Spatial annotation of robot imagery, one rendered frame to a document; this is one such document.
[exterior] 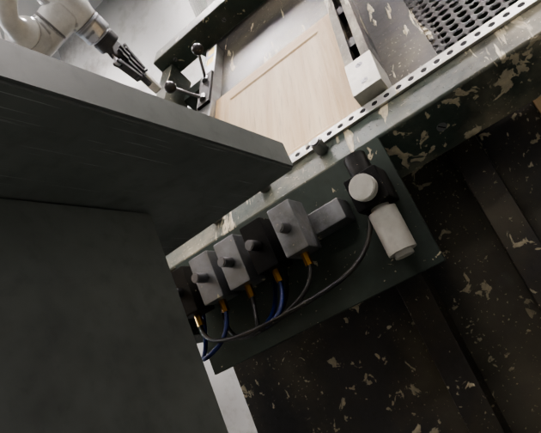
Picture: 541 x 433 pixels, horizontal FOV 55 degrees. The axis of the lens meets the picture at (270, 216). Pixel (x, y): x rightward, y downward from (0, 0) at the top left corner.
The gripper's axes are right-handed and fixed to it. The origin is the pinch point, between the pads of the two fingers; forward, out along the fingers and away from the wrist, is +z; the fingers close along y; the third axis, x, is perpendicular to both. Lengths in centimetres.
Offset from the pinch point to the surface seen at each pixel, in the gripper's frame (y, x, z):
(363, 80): 66, 64, 8
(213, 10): -41.1, 19.8, 5.7
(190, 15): -398, -106, 80
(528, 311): 96, 67, 53
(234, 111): 26.5, 24.4, 13.9
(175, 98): -19.2, -7.0, 15.2
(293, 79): 33, 45, 14
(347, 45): 49, 63, 8
